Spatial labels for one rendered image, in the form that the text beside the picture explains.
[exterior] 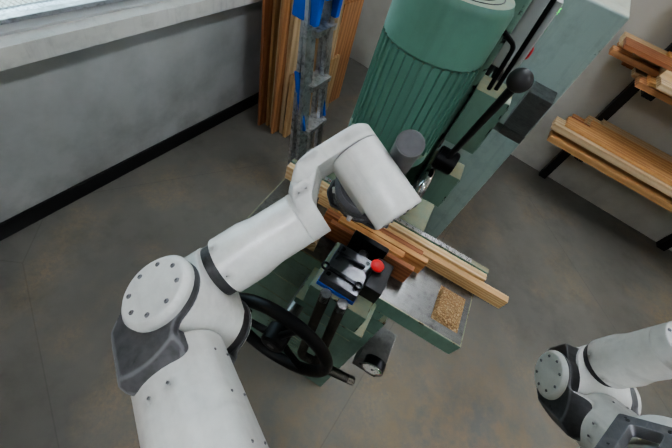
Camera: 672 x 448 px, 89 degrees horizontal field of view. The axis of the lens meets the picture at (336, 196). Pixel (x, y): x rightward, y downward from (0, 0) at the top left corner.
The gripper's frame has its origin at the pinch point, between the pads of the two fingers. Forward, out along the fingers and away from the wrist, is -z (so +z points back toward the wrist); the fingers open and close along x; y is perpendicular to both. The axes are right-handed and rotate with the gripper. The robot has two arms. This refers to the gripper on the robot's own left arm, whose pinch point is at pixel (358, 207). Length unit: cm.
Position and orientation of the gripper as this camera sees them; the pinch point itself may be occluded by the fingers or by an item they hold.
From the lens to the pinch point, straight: 65.1
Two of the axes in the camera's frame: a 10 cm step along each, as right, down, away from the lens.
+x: 8.7, 4.8, -1.0
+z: 0.0, -2.1, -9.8
